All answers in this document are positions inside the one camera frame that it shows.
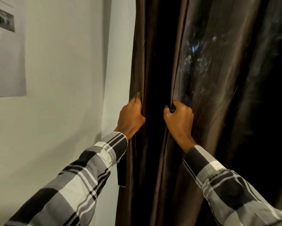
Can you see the person's left hand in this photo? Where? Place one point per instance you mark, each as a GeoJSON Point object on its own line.
{"type": "Point", "coordinates": [131, 118]}

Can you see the person's right hand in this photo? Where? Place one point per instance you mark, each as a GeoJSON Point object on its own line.
{"type": "Point", "coordinates": [180, 124]}

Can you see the person's left fingers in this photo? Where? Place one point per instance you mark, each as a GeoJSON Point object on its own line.
{"type": "Point", "coordinates": [135, 99]}

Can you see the person's right thumb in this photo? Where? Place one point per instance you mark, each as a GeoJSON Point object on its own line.
{"type": "Point", "coordinates": [167, 113]}

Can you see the dark brown curtain panel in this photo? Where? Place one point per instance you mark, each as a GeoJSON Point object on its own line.
{"type": "Point", "coordinates": [225, 79]}
{"type": "Point", "coordinates": [137, 68]}

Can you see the person's right forearm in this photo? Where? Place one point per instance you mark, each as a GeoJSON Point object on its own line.
{"type": "Point", "coordinates": [225, 188]}

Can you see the person's left forearm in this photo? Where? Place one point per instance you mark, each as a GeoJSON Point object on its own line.
{"type": "Point", "coordinates": [79, 178]}

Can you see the white paper wall poster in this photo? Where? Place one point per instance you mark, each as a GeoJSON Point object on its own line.
{"type": "Point", "coordinates": [6, 63]}

